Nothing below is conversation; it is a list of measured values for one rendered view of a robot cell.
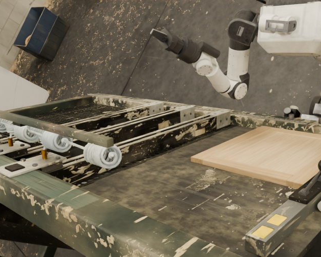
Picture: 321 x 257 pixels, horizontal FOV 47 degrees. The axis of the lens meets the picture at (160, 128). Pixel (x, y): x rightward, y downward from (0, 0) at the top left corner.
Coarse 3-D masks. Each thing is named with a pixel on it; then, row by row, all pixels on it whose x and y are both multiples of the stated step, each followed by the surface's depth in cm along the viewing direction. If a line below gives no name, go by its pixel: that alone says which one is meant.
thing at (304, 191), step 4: (320, 160) 93; (320, 164) 92; (320, 168) 92; (320, 172) 93; (316, 176) 94; (312, 180) 95; (316, 180) 95; (308, 184) 97; (312, 184) 96; (304, 188) 99; (308, 188) 97; (300, 192) 98; (304, 192) 97; (308, 192) 98
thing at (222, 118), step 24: (192, 120) 174; (216, 120) 182; (120, 144) 142; (144, 144) 147; (168, 144) 157; (0, 168) 111; (24, 168) 110; (48, 168) 116; (72, 168) 123; (96, 168) 130
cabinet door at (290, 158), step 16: (256, 128) 175; (272, 128) 174; (224, 144) 153; (240, 144) 153; (256, 144) 152; (272, 144) 151; (288, 144) 150; (304, 144) 150; (320, 144) 149; (192, 160) 140; (208, 160) 136; (224, 160) 135; (240, 160) 135; (256, 160) 134; (272, 160) 133; (288, 160) 133; (304, 160) 132; (256, 176) 122; (272, 176) 118; (288, 176) 118; (304, 176) 117
